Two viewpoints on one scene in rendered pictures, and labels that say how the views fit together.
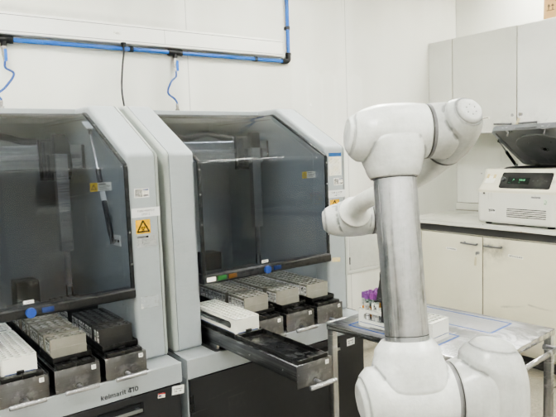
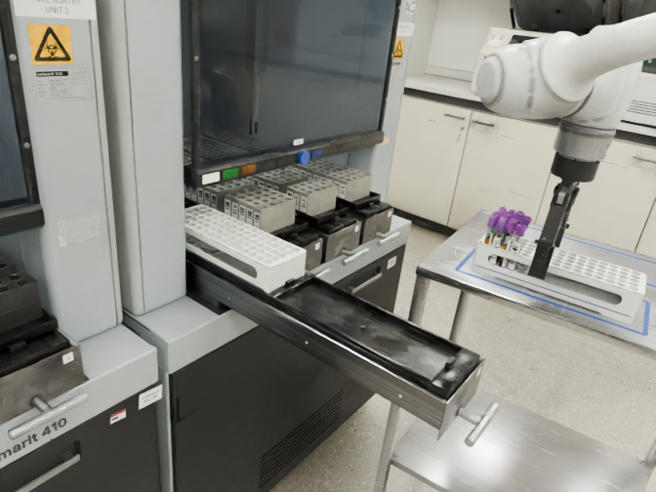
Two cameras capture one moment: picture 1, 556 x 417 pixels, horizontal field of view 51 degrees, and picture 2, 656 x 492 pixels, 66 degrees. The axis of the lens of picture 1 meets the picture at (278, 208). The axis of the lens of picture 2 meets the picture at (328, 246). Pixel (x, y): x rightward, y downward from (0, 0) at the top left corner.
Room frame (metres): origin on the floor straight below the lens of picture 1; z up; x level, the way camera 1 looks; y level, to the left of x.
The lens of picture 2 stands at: (1.18, 0.30, 1.27)
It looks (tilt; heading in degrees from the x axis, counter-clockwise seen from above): 25 degrees down; 342
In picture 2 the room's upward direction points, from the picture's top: 6 degrees clockwise
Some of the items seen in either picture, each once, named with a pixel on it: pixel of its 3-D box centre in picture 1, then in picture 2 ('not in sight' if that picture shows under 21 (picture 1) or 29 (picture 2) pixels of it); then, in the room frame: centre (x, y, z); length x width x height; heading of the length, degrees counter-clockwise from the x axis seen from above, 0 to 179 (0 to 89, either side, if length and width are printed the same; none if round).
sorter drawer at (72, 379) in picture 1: (47, 348); not in sight; (1.96, 0.81, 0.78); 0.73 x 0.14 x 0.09; 37
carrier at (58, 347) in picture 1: (67, 345); not in sight; (1.77, 0.67, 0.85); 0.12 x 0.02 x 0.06; 127
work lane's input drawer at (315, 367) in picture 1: (253, 343); (299, 307); (1.93, 0.10, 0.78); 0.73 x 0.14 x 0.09; 37
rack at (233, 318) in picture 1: (225, 317); (231, 246); (2.08, 0.21, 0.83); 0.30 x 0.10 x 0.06; 37
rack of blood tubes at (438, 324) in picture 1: (401, 321); (554, 271); (1.89, -0.40, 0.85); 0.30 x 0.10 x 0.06; 42
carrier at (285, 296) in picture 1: (286, 296); (318, 200); (2.28, -0.02, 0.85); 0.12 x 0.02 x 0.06; 126
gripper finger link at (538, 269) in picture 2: not in sight; (541, 260); (1.87, -0.34, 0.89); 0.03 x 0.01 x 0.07; 42
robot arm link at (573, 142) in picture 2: not in sight; (582, 141); (1.91, -0.38, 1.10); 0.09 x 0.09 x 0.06
